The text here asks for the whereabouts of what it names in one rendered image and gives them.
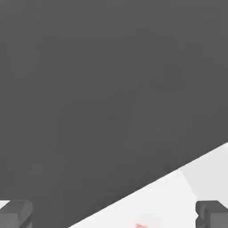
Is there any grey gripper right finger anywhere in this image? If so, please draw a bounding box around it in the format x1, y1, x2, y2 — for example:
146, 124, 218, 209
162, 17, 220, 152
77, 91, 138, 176
195, 200, 228, 228

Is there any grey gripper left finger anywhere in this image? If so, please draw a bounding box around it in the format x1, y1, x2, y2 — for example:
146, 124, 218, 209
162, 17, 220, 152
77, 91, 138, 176
0, 199, 34, 228

